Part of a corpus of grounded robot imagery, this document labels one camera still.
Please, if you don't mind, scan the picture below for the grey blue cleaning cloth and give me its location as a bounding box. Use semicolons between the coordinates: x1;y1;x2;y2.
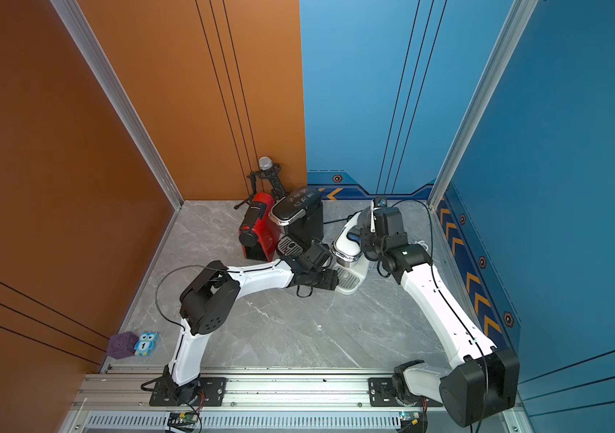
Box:
346;226;363;249

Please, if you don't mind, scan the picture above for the white coffee machine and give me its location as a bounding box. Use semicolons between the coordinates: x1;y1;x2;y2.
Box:
331;211;370;295

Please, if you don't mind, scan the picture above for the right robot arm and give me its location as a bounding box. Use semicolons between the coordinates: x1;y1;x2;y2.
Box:
358;198;520;428

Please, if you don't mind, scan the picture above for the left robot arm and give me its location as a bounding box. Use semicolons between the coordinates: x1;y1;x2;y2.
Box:
141;243;338;407

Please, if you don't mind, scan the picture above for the black coffee machine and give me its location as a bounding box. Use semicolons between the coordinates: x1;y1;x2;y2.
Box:
269;187;324;256

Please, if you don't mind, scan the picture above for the red coffee machine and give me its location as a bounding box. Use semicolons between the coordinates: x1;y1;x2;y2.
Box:
239;193;280;262

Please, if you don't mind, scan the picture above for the microphone on black tripod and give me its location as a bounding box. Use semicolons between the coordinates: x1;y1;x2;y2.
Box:
234;156;288;211

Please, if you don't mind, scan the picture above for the blue owl toy block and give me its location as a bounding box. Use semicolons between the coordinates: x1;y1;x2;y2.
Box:
134;332;160;357

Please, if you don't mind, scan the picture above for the right green circuit board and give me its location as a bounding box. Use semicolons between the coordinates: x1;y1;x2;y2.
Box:
397;412;428;433

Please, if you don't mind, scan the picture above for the green circuit board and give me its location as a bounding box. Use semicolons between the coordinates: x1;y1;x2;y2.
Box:
397;412;428;433
166;411;201;432

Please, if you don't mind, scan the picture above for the left green circuit board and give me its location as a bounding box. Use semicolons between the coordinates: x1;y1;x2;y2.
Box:
166;411;201;432

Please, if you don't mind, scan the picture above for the purple cube toy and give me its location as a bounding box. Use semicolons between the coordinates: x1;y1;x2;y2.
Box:
107;331;139;359

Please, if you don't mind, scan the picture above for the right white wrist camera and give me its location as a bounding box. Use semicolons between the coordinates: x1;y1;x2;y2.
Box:
369;196;388;233

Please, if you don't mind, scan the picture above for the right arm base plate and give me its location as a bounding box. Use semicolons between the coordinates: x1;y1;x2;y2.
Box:
367;375;443;408

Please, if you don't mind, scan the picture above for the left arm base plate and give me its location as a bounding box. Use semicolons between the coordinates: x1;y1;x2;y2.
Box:
141;376;227;408

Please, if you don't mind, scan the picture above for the aluminium mounting rail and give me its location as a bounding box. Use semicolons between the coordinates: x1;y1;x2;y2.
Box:
57;367;533;433

